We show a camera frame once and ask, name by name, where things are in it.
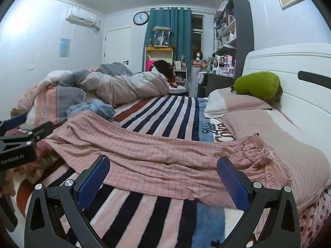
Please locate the white door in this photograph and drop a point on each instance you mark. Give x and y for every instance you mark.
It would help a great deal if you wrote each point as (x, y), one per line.
(117, 46)

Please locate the mannequin head with wig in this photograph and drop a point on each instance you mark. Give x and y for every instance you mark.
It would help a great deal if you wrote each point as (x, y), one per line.
(198, 54)

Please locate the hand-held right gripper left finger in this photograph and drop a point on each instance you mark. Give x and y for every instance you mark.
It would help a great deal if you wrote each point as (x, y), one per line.
(94, 183)

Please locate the white air conditioner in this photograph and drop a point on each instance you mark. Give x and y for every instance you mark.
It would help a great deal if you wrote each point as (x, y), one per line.
(81, 16)

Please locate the white headboard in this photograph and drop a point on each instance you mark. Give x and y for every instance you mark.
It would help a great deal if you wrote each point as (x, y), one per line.
(305, 100)

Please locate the teal curtain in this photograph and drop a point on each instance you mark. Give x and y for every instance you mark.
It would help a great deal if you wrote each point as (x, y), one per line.
(168, 20)

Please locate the round wall clock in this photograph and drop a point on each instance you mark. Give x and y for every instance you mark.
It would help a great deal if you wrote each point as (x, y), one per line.
(141, 18)

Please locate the grey and beige quilt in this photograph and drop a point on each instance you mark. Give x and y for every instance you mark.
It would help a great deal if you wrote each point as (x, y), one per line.
(124, 85)

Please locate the dark shelf unit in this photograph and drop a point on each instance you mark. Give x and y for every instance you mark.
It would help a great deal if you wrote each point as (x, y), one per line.
(244, 25)

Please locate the bright pink bag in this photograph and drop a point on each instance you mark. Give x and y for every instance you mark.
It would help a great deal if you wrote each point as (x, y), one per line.
(149, 66)

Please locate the white and beige pillow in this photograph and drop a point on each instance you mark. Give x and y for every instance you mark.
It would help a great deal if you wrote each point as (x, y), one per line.
(232, 103)

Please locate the white fluffy blanket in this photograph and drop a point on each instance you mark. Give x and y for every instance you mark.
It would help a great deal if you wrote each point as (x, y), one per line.
(58, 76)

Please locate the glass display case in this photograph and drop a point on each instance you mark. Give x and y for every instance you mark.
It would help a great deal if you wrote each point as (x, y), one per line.
(161, 37)

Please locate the dark desk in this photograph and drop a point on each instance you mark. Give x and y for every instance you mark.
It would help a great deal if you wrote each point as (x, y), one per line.
(217, 82)

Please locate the pink checked pants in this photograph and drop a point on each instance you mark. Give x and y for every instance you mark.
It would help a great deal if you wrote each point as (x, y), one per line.
(155, 155)

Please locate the person's left hand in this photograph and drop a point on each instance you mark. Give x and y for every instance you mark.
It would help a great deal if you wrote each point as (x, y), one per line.
(9, 183)

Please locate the beige textured pillow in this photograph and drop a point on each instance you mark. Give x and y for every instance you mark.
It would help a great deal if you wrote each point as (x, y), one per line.
(284, 139)

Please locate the white small rack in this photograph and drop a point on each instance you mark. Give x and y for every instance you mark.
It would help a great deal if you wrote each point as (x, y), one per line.
(180, 68)

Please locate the dusty red cloth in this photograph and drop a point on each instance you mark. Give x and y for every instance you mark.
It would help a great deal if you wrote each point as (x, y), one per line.
(45, 149)

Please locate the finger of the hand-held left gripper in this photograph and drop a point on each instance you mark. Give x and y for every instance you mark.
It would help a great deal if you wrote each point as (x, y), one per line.
(41, 130)
(14, 122)

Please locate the striped plush blanket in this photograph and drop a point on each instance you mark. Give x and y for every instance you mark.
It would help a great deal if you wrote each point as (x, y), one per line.
(160, 113)

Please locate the light blue jeans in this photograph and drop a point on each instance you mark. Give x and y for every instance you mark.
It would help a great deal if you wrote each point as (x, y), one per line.
(95, 108)

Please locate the polka dot bed sheet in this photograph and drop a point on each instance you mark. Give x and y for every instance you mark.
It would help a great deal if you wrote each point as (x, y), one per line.
(316, 217)

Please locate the small pale wall poster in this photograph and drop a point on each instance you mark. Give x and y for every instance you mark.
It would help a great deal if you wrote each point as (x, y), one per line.
(65, 47)

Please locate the yellow shelf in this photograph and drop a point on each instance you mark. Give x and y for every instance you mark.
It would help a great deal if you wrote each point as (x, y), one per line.
(159, 53)

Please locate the window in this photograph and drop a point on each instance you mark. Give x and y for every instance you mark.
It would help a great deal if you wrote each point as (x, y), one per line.
(197, 36)

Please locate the pink and grey blanket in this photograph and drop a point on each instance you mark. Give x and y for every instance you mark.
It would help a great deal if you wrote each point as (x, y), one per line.
(46, 100)

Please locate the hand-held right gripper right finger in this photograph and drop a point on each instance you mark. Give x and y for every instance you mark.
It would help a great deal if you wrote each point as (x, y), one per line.
(232, 183)

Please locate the green plush toy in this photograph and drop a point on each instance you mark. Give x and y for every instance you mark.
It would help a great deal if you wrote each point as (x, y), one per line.
(258, 84)

